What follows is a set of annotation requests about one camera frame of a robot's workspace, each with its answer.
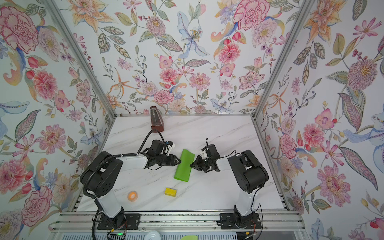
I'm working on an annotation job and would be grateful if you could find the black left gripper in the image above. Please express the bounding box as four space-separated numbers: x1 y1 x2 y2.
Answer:
155 154 183 167

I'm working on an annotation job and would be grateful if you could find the green square paper sheet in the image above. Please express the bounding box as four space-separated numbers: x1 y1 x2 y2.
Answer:
174 149 195 182

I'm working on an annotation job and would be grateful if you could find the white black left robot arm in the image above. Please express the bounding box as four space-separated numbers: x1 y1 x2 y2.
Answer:
80 140 182 222

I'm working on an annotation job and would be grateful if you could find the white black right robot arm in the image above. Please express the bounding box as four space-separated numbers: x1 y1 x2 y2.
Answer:
190 144 269 224

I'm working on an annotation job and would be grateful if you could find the yellow sponge block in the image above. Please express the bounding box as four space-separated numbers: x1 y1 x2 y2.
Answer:
165 188 177 197

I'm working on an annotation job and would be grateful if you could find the brown wooden metronome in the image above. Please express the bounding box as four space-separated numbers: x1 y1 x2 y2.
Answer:
150 106 165 132

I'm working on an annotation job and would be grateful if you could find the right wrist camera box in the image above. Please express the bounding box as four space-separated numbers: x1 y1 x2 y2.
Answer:
200 149 208 160

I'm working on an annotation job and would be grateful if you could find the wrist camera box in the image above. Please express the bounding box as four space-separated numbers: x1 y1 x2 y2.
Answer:
165 141 175 155
200 149 208 160

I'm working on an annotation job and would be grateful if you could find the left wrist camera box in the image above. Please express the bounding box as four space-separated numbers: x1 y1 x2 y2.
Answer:
165 141 175 155

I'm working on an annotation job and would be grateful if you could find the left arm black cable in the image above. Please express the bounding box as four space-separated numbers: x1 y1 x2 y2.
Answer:
137 129 165 154

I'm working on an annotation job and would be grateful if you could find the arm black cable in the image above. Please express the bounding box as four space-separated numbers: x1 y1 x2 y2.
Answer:
137 129 165 154
220 150 241 159

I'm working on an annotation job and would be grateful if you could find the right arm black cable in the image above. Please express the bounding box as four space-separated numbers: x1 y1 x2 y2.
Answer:
220 150 241 159

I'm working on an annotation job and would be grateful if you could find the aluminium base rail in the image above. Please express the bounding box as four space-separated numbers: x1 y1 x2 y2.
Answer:
48 211 305 233

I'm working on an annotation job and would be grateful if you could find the aluminium frame post left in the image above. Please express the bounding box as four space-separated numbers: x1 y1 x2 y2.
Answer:
42 1 117 121

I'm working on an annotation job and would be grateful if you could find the aluminium frame post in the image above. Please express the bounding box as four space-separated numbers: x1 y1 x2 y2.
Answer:
252 0 314 120
42 1 117 121

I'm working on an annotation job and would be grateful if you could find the aluminium frame post right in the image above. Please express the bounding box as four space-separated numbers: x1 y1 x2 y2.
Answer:
252 0 314 120

